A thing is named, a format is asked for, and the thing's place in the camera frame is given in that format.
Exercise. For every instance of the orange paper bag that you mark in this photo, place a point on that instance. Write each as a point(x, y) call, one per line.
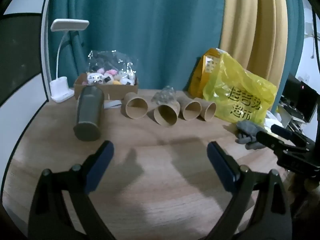
point(198, 80)

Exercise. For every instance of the dark green tumbler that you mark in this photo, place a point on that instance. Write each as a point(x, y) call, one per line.
point(88, 112)

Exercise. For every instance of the brown paper cup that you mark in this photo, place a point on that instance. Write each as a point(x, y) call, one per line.
point(165, 116)
point(135, 108)
point(208, 111)
point(191, 110)

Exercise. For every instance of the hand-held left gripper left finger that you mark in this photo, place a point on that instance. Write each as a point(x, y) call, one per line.
point(98, 166)

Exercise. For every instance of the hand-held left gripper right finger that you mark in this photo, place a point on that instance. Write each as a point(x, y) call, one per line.
point(221, 166)

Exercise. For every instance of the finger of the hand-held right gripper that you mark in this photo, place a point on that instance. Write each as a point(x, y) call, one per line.
point(272, 141)
point(283, 132)

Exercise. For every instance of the grey glove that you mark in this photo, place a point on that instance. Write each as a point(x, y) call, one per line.
point(247, 131)

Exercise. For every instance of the black monitor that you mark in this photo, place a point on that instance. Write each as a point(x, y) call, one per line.
point(303, 100)

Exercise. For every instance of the white papers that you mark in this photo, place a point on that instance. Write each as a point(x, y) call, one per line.
point(276, 120)

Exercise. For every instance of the yellow plastic bag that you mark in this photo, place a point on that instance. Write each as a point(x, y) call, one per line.
point(237, 87)

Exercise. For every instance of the cardboard box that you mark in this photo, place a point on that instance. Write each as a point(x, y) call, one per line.
point(117, 92)

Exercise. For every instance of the crumpled clear plastic wrap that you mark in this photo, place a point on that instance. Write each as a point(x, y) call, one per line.
point(163, 95)

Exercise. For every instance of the white desk lamp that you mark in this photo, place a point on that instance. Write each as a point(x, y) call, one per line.
point(60, 90)

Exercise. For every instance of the clear bag of plush toys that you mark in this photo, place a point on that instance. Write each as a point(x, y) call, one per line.
point(105, 76)

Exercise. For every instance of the yellow curtain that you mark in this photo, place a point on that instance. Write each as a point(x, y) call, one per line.
point(255, 30)

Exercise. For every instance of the teal curtain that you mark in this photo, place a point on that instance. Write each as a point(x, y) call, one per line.
point(155, 30)
point(292, 42)

